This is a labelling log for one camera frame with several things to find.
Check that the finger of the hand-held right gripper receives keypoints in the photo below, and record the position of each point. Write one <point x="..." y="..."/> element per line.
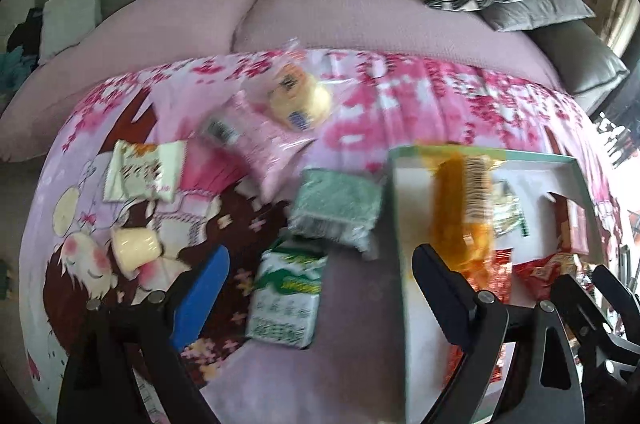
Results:
<point x="620" y="299"/>
<point x="582" y="314"/>

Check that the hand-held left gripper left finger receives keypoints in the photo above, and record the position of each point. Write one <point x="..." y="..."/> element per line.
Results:
<point x="200" y="299"/>

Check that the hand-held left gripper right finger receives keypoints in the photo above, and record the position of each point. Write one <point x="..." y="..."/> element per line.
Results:
<point x="445" y="299"/>

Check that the red diamond-patterned snack packet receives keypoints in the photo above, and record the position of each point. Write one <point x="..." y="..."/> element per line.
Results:
<point x="492" y="274"/>

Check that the red crinkled snack packet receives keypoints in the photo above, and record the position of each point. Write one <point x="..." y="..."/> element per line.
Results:
<point x="542" y="271"/>

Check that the teal box lid tray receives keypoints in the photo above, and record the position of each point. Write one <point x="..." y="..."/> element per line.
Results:
<point x="425" y="354"/>

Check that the green and white snack packet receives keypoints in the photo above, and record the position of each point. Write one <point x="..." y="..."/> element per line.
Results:
<point x="285" y="299"/>

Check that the red snack box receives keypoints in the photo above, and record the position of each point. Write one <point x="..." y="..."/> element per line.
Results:
<point x="575" y="224"/>

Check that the orange bread packet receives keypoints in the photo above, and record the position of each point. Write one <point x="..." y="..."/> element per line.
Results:
<point x="455" y="204"/>

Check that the small white green-edged packet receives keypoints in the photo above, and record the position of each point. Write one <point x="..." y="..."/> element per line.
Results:
<point x="510" y="211"/>

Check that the light green snack packet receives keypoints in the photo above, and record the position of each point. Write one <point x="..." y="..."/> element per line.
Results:
<point x="335" y="204"/>

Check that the pink clear cake packet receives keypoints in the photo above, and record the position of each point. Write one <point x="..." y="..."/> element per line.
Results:
<point x="300" y="97"/>

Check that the printed cartoon blanket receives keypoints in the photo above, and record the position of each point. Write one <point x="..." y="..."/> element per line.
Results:
<point x="350" y="344"/>

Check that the grey pillow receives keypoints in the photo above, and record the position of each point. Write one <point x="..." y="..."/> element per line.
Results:
<point x="545" y="9"/>

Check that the pink sofa cover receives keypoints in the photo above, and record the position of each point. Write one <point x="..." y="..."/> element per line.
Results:
<point x="325" y="14"/>

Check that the pale green pillow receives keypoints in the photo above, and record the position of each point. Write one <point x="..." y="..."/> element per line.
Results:
<point x="70" y="14"/>

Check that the dark clothing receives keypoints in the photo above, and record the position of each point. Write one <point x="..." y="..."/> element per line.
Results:
<point x="27" y="32"/>

